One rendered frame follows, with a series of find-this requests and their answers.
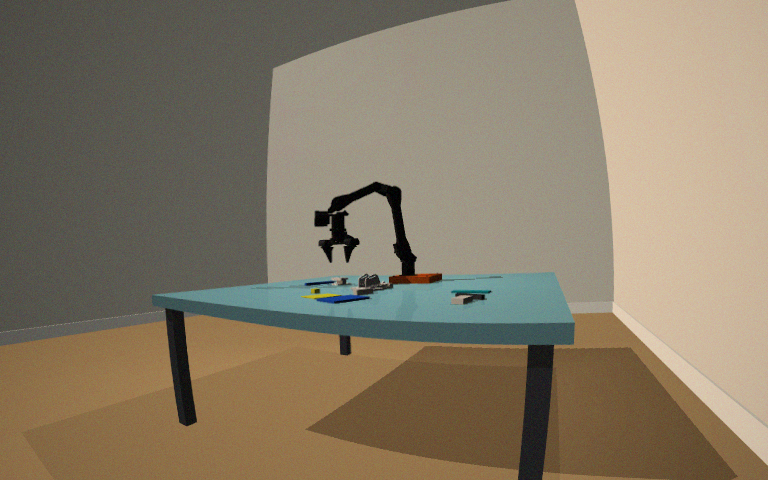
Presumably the blue rectangular plate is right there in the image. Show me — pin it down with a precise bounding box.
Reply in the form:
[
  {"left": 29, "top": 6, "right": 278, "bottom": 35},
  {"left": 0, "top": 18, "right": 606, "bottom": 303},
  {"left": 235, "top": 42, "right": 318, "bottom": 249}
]
[{"left": 317, "top": 295, "right": 369, "bottom": 304}]

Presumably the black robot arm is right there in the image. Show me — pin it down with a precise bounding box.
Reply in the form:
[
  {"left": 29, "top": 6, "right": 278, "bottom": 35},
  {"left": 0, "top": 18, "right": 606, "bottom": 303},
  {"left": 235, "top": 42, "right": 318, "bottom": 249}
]
[{"left": 314, "top": 182, "right": 418, "bottom": 276}]

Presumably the yellow rectangular plate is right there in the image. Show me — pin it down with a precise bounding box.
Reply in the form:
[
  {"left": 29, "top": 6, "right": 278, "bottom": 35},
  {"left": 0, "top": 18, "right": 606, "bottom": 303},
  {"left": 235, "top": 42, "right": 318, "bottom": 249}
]
[{"left": 301, "top": 294, "right": 343, "bottom": 299}]

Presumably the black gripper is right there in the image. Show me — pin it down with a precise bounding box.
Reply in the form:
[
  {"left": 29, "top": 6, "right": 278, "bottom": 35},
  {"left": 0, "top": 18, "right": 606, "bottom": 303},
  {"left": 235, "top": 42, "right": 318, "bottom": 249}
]
[{"left": 318, "top": 226, "right": 359, "bottom": 263}]

